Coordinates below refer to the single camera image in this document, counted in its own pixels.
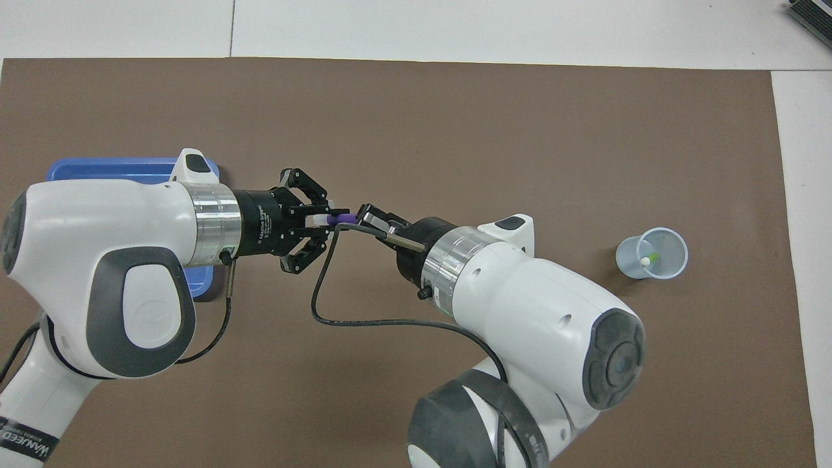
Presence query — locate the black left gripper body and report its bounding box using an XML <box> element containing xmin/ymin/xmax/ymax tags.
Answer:
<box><xmin>235</xmin><ymin>187</ymin><xmax>307</xmax><ymax>257</ymax></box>

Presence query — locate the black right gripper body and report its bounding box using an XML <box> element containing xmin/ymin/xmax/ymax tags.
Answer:
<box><xmin>390</xmin><ymin>216</ymin><xmax>459</xmax><ymax>287</ymax></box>

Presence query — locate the purple marker pen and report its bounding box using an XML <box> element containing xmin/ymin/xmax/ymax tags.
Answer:
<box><xmin>305</xmin><ymin>211</ymin><xmax>358</xmax><ymax>228</ymax></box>

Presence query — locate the blue plastic tray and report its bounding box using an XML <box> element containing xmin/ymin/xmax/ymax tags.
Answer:
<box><xmin>45</xmin><ymin>156</ymin><xmax>220</xmax><ymax>301</ymax></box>

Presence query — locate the brown table mat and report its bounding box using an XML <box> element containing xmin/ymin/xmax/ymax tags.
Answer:
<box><xmin>0</xmin><ymin>57</ymin><xmax>820</xmax><ymax>468</ymax></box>

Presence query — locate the translucent light blue cup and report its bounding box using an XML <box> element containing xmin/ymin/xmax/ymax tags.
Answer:
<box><xmin>616</xmin><ymin>227</ymin><xmax>689</xmax><ymax>280</ymax></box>

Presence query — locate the grey ribbed device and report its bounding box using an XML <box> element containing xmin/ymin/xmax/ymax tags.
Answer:
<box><xmin>786</xmin><ymin>0</ymin><xmax>832</xmax><ymax>36</ymax></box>

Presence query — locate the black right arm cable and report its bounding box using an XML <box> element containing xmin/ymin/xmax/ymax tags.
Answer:
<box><xmin>311</xmin><ymin>224</ymin><xmax>528</xmax><ymax>468</ymax></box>

